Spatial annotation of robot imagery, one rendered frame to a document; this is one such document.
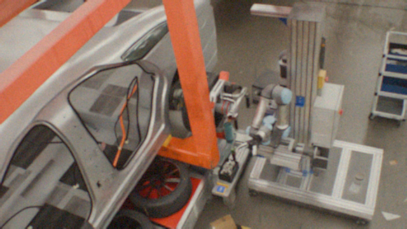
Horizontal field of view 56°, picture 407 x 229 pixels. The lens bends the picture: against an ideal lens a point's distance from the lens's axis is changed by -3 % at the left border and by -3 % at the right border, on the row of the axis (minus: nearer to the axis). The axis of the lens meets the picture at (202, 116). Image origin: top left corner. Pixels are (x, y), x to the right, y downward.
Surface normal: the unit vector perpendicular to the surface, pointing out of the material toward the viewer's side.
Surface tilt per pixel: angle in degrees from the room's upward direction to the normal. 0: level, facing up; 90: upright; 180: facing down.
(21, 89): 90
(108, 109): 7
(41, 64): 90
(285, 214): 0
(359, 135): 0
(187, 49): 90
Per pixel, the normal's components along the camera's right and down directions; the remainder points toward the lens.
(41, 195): 0.58, -0.33
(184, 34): -0.41, 0.67
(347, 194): -0.14, -0.72
